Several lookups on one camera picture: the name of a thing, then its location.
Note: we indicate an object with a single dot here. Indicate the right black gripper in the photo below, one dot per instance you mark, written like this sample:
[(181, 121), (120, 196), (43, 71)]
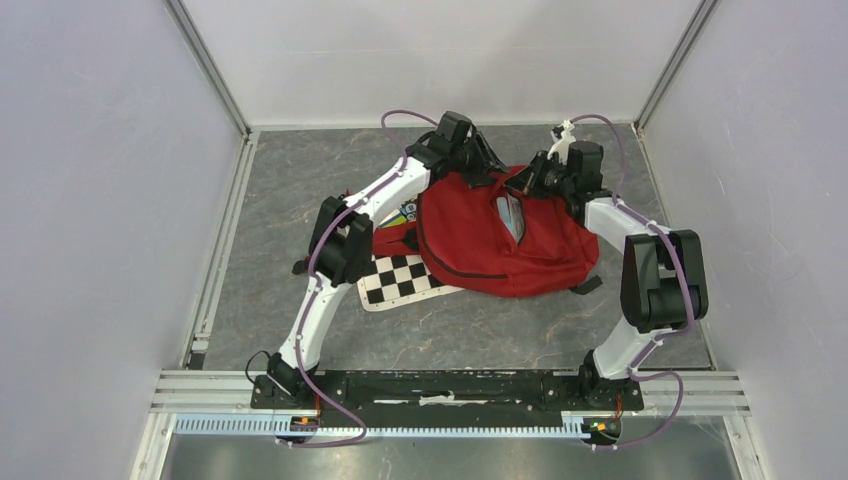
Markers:
[(527, 179)]

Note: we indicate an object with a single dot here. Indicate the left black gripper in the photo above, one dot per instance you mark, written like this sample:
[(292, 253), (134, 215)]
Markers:
[(487, 161)]

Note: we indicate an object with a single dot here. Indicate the red student backpack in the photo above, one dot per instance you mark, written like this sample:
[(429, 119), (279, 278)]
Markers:
[(464, 243)]

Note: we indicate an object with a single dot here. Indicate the blue packaged correction tape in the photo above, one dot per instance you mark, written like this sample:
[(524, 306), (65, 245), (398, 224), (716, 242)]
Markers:
[(510, 211)]

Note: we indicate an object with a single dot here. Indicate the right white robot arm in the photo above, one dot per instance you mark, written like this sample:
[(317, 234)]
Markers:
[(662, 288)]

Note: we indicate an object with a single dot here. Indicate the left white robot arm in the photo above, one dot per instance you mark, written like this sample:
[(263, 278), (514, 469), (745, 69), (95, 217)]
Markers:
[(341, 245)]

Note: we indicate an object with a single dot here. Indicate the brown blue green block stack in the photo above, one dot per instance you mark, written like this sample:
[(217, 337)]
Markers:
[(398, 217)]

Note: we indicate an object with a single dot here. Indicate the black white chess mat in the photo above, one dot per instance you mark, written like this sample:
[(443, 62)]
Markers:
[(400, 279)]

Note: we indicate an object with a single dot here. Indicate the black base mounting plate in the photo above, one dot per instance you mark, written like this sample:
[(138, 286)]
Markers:
[(451, 399)]

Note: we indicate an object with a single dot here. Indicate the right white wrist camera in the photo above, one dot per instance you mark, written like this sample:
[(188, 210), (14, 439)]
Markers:
[(562, 138)]

